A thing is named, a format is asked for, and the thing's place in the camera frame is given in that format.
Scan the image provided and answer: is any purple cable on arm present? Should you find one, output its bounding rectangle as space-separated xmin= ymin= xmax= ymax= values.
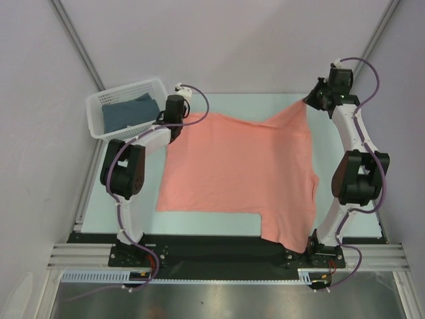
xmin=311 ymin=56 xmax=390 ymax=293
xmin=102 ymin=82 xmax=210 ymax=293

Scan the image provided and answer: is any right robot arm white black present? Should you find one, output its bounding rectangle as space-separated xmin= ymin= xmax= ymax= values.
xmin=303 ymin=78 xmax=390 ymax=268

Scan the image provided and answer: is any aluminium frame rail front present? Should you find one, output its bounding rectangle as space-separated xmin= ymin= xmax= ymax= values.
xmin=47 ymin=243 xmax=112 ymax=270

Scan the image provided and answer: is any blue grey t shirt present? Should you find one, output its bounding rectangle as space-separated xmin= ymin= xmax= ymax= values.
xmin=102 ymin=93 xmax=160 ymax=134

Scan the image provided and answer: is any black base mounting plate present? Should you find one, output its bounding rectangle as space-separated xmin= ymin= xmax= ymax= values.
xmin=67 ymin=233 xmax=390 ymax=281

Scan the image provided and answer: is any left corner aluminium post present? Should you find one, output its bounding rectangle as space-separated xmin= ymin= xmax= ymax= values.
xmin=47 ymin=0 xmax=105 ymax=92

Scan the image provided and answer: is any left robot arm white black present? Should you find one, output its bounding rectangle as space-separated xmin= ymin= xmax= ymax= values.
xmin=100 ymin=93 xmax=191 ymax=267

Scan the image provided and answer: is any white slotted cable duct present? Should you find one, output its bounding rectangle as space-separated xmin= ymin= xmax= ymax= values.
xmin=61 ymin=269 xmax=157 ymax=282

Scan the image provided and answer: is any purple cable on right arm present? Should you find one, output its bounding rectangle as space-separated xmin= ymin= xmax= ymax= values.
xmin=311 ymin=56 xmax=390 ymax=293

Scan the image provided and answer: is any white plastic basket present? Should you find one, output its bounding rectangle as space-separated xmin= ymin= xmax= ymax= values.
xmin=86 ymin=78 xmax=167 ymax=141

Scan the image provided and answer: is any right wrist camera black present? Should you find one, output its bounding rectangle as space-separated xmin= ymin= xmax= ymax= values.
xmin=327 ymin=62 xmax=353 ymax=95

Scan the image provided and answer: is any salmon pink t shirt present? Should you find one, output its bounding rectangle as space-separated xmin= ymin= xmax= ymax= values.
xmin=157 ymin=101 xmax=319 ymax=253

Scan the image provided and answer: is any corner aluminium post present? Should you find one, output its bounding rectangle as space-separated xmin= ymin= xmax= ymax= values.
xmin=361 ymin=0 xmax=401 ymax=60
xmin=47 ymin=0 xmax=105 ymax=92

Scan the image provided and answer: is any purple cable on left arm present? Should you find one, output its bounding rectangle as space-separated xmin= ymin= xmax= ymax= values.
xmin=102 ymin=82 xmax=210 ymax=293

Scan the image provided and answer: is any right corner aluminium post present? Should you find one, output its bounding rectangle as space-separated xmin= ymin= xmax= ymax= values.
xmin=361 ymin=0 xmax=401 ymax=60

